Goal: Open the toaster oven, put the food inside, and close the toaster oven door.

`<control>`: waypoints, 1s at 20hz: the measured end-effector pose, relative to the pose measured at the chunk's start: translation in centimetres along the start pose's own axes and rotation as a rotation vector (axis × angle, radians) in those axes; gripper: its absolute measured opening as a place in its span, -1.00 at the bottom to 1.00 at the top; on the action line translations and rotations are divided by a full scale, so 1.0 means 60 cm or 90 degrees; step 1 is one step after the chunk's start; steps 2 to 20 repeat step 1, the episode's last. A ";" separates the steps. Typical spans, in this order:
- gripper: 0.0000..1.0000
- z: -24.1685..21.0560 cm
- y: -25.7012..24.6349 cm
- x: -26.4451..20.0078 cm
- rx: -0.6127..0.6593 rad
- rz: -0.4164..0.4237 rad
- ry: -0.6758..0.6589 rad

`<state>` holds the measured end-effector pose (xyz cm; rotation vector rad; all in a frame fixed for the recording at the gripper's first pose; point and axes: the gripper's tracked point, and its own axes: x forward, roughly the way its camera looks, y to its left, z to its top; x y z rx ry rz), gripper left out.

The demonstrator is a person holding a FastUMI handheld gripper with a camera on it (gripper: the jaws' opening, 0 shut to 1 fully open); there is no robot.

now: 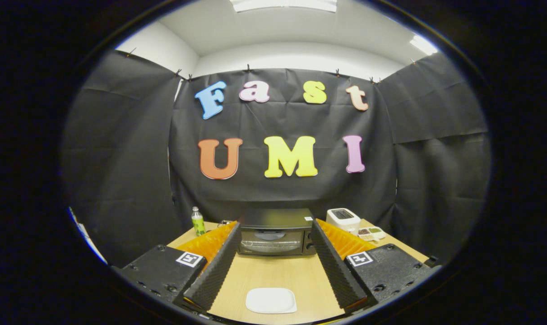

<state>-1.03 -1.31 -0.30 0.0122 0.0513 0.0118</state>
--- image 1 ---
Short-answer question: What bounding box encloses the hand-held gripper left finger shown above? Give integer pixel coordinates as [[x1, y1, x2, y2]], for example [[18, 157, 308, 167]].
[[113, 221, 241, 315]]

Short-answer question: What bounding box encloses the white square plate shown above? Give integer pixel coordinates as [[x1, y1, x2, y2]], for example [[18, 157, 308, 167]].
[[246, 288, 297, 314]]

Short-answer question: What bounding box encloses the black toaster oven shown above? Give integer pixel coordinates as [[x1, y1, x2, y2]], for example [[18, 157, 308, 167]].
[[236, 208, 319, 257]]

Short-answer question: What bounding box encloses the green drink bottle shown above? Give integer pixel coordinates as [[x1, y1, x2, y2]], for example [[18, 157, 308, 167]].
[[191, 206, 206, 237]]

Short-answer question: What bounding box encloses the long ceiling light panel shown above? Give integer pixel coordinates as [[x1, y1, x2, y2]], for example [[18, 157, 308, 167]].
[[230, 0, 338, 13]]

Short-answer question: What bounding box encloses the white pop-up toaster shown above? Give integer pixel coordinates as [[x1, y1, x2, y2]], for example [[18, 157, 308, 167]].
[[326, 208, 362, 235]]

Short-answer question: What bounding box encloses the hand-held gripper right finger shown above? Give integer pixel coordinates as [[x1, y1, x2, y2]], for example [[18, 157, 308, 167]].
[[311, 219, 439, 314]]

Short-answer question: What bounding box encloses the small ceiling light panel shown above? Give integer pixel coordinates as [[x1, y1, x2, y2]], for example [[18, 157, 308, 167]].
[[409, 35, 438, 56]]

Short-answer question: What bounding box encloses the small snack dish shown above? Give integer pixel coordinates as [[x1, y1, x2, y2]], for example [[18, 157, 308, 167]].
[[357, 226, 387, 242]]

